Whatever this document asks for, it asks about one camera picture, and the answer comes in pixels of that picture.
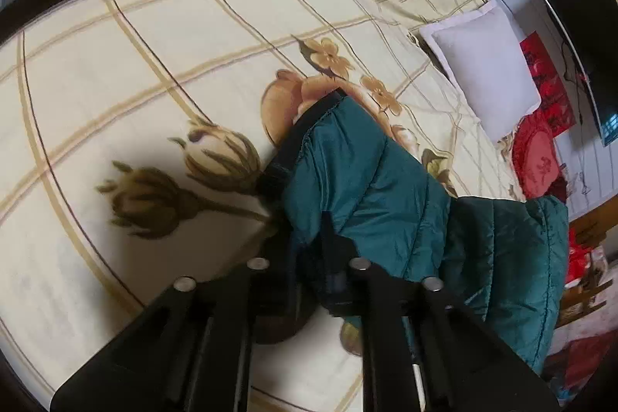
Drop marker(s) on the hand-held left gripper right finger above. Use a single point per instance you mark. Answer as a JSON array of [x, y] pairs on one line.
[[334, 269]]

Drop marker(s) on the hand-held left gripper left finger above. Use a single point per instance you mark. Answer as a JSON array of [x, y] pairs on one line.
[[285, 265]]

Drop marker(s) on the teal puffer jacket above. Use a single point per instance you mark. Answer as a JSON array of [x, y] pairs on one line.
[[376, 190]]

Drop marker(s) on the cream floral checked bedsheet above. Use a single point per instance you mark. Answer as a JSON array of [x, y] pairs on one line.
[[145, 103]]

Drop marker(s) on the red round fringed cushion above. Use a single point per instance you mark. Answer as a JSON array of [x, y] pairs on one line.
[[533, 156]]

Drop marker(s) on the dark red blanket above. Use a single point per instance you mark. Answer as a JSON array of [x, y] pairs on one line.
[[562, 187]]

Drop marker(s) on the red and white plastic bag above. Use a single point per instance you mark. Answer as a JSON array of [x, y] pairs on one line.
[[579, 260]]

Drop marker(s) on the white pillow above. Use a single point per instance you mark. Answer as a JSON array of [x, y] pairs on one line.
[[485, 69]]

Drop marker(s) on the orange red cloth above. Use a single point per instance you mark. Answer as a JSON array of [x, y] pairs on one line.
[[586, 363]]

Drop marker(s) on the black flat television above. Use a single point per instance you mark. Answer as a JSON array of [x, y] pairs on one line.
[[589, 40]]

